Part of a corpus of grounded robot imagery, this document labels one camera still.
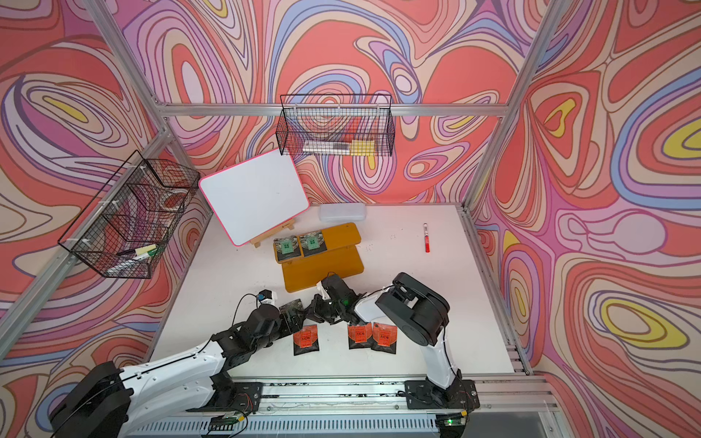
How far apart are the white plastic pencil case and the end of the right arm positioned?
1.36ft

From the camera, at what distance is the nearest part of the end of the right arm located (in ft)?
2.45

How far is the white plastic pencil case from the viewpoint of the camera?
1.18m
